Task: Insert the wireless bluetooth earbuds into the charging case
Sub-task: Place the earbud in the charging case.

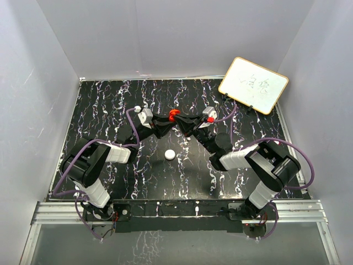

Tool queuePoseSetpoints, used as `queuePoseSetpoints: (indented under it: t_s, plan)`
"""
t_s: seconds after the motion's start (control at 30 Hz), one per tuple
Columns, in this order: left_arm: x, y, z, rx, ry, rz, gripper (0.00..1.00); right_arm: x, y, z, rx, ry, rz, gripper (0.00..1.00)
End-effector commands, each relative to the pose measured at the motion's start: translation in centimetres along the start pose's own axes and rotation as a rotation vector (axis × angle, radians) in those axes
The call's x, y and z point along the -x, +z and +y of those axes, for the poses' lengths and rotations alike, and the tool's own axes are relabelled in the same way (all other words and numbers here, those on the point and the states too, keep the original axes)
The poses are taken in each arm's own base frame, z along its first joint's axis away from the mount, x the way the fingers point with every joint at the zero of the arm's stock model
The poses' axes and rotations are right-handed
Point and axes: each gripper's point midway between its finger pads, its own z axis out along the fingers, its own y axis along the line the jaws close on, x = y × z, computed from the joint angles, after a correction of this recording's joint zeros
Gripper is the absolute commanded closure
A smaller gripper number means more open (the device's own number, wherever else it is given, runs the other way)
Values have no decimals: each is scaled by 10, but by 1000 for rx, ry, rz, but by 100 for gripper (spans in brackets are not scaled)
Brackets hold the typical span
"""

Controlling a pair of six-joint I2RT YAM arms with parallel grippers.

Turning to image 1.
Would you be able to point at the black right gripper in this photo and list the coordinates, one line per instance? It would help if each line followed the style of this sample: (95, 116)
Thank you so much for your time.
(193, 127)

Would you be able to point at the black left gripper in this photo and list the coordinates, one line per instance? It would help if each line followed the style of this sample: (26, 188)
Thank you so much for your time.
(161, 125)

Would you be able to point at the orange charging case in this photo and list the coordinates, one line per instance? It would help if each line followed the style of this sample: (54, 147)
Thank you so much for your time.
(172, 114)

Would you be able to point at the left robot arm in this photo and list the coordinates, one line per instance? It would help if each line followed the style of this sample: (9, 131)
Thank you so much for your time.
(86, 166)

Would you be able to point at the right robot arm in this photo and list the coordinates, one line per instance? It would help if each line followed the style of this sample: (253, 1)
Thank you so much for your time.
(274, 166)

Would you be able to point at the white round charging case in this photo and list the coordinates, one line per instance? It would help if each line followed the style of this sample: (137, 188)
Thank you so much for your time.
(170, 154)

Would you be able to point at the yellow framed whiteboard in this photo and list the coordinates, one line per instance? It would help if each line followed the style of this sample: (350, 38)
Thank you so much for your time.
(253, 85)

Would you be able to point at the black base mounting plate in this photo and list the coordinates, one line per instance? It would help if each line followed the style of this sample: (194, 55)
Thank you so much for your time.
(186, 215)

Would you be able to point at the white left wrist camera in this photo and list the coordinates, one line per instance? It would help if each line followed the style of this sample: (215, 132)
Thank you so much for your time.
(145, 116)

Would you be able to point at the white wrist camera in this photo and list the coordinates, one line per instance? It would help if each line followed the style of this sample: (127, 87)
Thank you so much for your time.
(210, 115)
(145, 116)

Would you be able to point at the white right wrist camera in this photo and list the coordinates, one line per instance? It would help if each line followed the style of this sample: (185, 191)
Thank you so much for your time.
(210, 115)

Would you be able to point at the aluminium frame rail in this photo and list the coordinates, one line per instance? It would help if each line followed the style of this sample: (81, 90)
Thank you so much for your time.
(289, 211)

